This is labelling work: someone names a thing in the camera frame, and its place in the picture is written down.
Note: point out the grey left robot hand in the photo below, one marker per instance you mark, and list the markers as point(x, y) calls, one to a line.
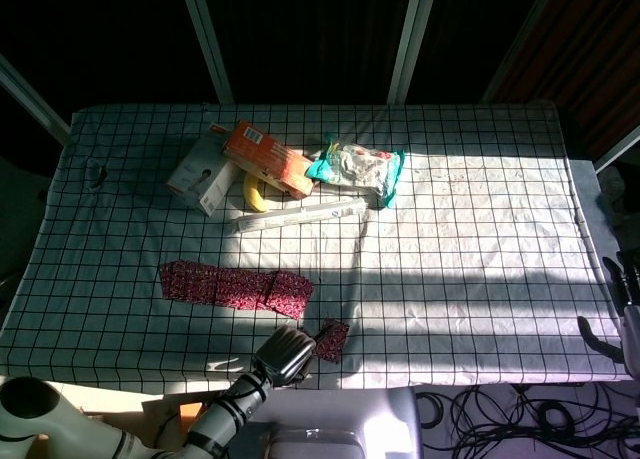
point(285, 351)

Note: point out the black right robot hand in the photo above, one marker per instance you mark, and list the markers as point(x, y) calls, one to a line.
point(627, 289)

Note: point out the red patterned playing card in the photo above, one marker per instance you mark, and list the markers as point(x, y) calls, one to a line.
point(332, 344)

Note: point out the red patterned card strip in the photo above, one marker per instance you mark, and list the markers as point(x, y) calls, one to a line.
point(225, 286)

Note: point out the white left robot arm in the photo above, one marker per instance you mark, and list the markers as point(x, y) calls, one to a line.
point(215, 419)

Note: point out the grey robot torso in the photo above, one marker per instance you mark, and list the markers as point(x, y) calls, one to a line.
point(340, 424)

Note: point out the brown cardboard piece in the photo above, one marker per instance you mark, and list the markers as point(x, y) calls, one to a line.
point(170, 419)

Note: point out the long white narrow box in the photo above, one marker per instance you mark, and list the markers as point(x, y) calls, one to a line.
point(300, 213)

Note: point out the yellow banana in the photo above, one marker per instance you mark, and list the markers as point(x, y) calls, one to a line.
point(254, 196)

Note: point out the white black grid tablecloth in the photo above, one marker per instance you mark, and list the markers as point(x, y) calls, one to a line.
point(450, 279)

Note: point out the white cardboard box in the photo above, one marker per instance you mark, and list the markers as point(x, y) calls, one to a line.
point(200, 179)

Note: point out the orange cardboard box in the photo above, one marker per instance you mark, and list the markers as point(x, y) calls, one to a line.
point(270, 156)

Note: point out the teal silver snack bag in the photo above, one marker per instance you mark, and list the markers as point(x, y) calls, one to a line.
point(355, 166)

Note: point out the white window frame post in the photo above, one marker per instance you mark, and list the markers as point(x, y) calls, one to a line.
point(30, 96)
point(207, 39)
point(617, 151)
point(412, 39)

